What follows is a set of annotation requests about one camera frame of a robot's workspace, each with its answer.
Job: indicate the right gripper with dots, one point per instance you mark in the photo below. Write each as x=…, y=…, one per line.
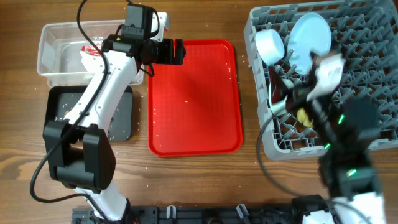
x=299, y=92

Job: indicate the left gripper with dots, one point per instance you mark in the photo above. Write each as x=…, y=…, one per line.
x=166, y=56

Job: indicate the yellow plastic cup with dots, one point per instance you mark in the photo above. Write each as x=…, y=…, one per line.
x=303, y=117

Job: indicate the light blue bowl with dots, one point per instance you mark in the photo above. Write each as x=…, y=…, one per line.
x=269, y=46

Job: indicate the light blue plate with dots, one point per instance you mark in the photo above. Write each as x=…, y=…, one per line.
x=311, y=33

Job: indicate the white tissue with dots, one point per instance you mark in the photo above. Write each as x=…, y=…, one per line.
x=92, y=63

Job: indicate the red snack wrapper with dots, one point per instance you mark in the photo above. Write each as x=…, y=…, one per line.
x=90, y=50

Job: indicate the mint green bowl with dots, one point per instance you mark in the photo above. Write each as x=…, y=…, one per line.
x=276, y=99

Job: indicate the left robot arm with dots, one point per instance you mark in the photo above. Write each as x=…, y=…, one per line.
x=78, y=151

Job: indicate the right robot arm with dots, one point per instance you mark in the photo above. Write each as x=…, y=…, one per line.
x=345, y=168

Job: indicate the grey dishwasher rack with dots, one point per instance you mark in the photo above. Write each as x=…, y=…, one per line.
x=366, y=34

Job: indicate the red serving tray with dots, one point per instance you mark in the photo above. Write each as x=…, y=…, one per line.
x=194, y=108

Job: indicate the clear plastic bin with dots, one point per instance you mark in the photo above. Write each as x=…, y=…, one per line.
x=59, y=58

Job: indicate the black plastic tray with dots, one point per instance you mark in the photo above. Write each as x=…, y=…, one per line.
x=63, y=98

